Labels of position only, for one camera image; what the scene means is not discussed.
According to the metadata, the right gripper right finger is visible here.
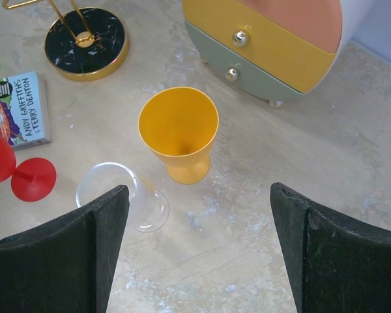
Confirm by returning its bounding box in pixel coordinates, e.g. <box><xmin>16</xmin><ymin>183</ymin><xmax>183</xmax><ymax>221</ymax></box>
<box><xmin>270</xmin><ymin>183</ymin><xmax>391</xmax><ymax>312</ymax></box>

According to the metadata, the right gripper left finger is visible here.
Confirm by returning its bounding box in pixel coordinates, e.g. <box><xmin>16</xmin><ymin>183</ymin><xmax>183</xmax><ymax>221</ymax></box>
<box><xmin>0</xmin><ymin>185</ymin><xmax>130</xmax><ymax>312</ymax></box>

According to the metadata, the clear wine glass centre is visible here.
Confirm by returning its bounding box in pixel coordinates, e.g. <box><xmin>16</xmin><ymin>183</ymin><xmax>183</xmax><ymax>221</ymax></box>
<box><xmin>76</xmin><ymin>162</ymin><xmax>169</xmax><ymax>233</ymax></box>

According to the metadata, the gold wine glass rack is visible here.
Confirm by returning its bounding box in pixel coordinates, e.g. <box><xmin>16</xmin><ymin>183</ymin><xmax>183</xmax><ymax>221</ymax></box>
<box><xmin>1</xmin><ymin>0</ymin><xmax>130</xmax><ymax>82</ymax></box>

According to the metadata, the red plastic goblet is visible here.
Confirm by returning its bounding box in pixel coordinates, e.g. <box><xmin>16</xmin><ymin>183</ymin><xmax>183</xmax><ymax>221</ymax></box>
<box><xmin>0</xmin><ymin>135</ymin><xmax>57</xmax><ymax>202</ymax></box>

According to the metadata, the blue treehouse book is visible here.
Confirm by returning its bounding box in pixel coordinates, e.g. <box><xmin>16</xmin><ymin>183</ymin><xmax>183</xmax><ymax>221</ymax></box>
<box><xmin>0</xmin><ymin>71</ymin><xmax>51</xmax><ymax>151</ymax></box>

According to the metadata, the orange plastic goblet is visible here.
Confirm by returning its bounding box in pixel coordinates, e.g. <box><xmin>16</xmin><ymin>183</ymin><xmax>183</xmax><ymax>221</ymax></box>
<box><xmin>138</xmin><ymin>86</ymin><xmax>220</xmax><ymax>185</ymax></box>

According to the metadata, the pastel mini drawer chest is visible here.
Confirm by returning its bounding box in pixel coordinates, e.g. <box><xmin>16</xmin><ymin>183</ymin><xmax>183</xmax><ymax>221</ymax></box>
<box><xmin>182</xmin><ymin>0</ymin><xmax>373</xmax><ymax>107</ymax></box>

